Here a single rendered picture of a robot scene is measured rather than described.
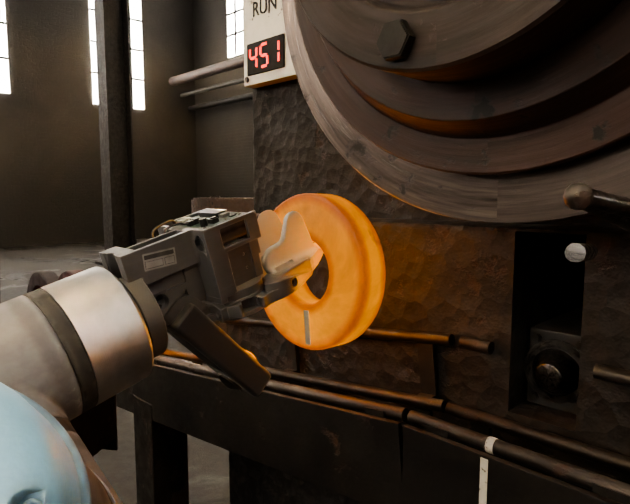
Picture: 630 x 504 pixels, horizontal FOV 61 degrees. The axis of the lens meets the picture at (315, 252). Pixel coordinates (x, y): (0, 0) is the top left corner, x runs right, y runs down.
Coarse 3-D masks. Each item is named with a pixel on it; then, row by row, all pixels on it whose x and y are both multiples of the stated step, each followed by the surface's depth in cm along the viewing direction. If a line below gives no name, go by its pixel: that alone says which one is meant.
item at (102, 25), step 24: (96, 0) 652; (120, 0) 667; (96, 24) 657; (120, 24) 669; (96, 48) 663; (120, 48) 672; (120, 72) 674; (120, 96) 676; (120, 120) 679; (120, 144) 681; (120, 168) 684; (120, 192) 686; (120, 216) 689; (120, 240) 691
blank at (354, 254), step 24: (312, 216) 51; (336, 216) 49; (360, 216) 49; (312, 240) 51; (336, 240) 49; (360, 240) 47; (336, 264) 49; (360, 264) 47; (384, 264) 49; (336, 288) 49; (360, 288) 47; (384, 288) 49; (288, 312) 54; (312, 312) 52; (336, 312) 49; (360, 312) 48; (288, 336) 54; (312, 336) 52; (336, 336) 49
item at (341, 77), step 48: (624, 0) 28; (576, 48) 30; (624, 48) 29; (336, 96) 46; (384, 96) 40; (432, 96) 37; (480, 96) 35; (528, 96) 32; (576, 96) 31; (624, 96) 30; (384, 144) 43; (432, 144) 40; (480, 144) 37; (528, 144) 35; (576, 144) 33
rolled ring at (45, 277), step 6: (48, 270) 120; (36, 276) 119; (42, 276) 116; (48, 276) 116; (54, 276) 117; (30, 282) 122; (36, 282) 119; (42, 282) 116; (48, 282) 115; (30, 288) 122; (36, 288) 121
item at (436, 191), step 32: (288, 0) 52; (288, 32) 52; (320, 96) 50; (352, 128) 47; (352, 160) 48; (384, 160) 45; (608, 160) 33; (416, 192) 43; (448, 192) 41; (480, 192) 39; (512, 192) 37; (544, 192) 36; (608, 192) 33
